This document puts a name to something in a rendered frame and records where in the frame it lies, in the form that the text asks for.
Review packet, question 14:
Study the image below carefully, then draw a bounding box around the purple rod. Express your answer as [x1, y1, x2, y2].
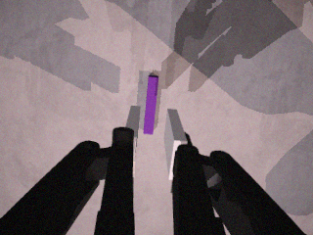
[144, 75, 158, 134]

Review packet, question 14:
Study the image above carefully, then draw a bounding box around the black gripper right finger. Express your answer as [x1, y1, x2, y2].
[163, 109, 306, 235]

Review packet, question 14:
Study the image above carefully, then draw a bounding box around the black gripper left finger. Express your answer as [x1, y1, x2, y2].
[0, 106, 141, 235]

